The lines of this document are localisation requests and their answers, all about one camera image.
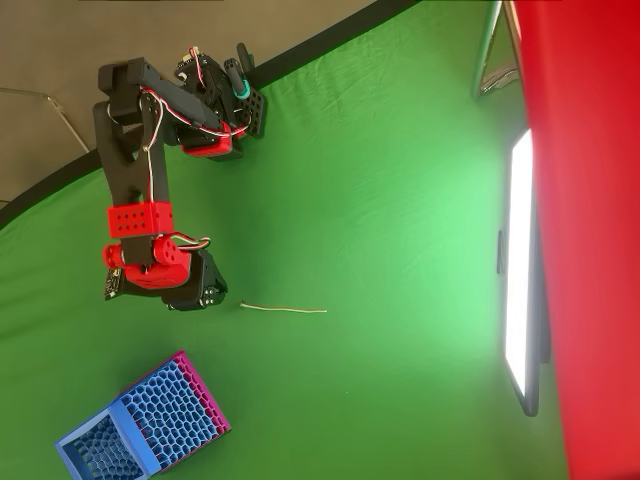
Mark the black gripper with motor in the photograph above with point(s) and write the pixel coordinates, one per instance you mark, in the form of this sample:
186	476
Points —
206	286

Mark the thin white stick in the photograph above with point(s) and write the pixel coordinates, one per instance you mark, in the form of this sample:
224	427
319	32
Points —
285	309

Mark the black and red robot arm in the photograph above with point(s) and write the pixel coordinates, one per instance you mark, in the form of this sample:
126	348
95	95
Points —
130	165

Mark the blue and pink mesh basket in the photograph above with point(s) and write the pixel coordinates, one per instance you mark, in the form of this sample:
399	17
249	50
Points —
165	405

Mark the green cloth with black border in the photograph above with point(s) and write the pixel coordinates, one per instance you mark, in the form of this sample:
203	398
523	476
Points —
375	200

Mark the black monitor screen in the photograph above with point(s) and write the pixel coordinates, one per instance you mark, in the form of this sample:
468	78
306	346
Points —
520	250

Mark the chrome tube stand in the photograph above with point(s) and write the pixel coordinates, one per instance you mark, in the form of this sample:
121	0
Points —
487	45

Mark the large red cover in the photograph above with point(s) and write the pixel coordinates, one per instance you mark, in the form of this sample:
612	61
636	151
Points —
590	200

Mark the small camera circuit board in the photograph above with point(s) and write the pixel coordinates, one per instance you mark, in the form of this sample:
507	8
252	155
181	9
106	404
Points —
114	284

